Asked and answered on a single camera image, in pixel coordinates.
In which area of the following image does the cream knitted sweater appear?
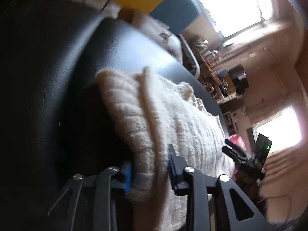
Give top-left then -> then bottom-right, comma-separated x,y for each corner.
95,67 -> 234,230

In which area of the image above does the blue folding chair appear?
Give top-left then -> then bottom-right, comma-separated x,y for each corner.
217,69 -> 228,77

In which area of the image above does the person right hand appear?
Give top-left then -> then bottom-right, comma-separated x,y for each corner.
232,169 -> 262,202

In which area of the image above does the pink ruffled bed cover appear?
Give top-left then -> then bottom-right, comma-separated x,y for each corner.
229,134 -> 246,151

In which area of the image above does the wooden side table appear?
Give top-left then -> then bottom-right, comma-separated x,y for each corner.
192,39 -> 236,104

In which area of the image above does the black television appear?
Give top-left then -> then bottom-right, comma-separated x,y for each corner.
228,65 -> 249,95

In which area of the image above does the grey deer print pillow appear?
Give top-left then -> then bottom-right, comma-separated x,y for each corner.
131,10 -> 183,64

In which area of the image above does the multicolour sofa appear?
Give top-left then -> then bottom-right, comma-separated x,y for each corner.
23,0 -> 203,80

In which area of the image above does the triangle pattern pillow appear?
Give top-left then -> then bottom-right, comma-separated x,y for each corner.
68,0 -> 121,19

